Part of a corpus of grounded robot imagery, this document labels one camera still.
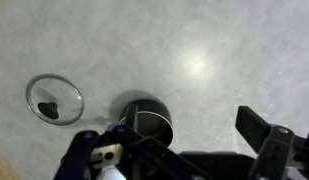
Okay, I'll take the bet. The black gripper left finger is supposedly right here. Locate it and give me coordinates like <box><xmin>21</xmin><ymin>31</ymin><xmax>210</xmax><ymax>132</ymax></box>
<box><xmin>53</xmin><ymin>104</ymin><xmax>208</xmax><ymax>180</ymax></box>

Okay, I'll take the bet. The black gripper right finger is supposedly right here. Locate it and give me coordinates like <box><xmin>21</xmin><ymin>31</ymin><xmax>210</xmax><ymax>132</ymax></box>
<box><xmin>235</xmin><ymin>105</ymin><xmax>309</xmax><ymax>180</ymax></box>

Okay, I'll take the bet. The glass lid with black knob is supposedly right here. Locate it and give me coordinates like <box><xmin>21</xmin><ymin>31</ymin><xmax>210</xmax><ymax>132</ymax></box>
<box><xmin>25</xmin><ymin>73</ymin><xmax>85</xmax><ymax>126</ymax></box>

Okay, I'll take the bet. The black pot with handle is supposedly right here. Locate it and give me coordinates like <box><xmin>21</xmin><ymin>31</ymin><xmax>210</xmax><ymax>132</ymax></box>
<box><xmin>118</xmin><ymin>99</ymin><xmax>175</xmax><ymax>148</ymax></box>

